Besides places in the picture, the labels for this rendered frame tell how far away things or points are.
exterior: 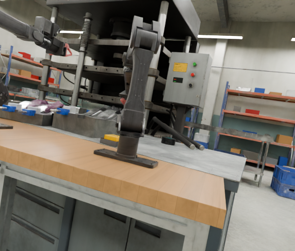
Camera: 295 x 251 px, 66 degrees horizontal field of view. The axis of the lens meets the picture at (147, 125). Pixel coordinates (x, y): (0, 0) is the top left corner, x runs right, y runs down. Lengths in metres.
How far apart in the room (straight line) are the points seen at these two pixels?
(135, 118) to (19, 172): 0.36
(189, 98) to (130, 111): 1.10
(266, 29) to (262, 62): 1.00
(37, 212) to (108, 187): 0.83
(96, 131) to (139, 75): 0.43
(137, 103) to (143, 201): 0.32
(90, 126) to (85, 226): 0.44
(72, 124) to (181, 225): 0.75
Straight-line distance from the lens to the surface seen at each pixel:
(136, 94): 0.71
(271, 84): 7.74
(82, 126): 1.08
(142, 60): 0.73
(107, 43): 2.18
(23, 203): 1.40
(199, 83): 1.76
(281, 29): 8.22
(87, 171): 0.55
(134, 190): 0.51
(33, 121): 1.24
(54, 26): 1.28
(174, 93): 1.80
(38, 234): 1.38
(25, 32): 1.13
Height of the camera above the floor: 0.95
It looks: 3 degrees down
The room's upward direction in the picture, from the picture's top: 10 degrees clockwise
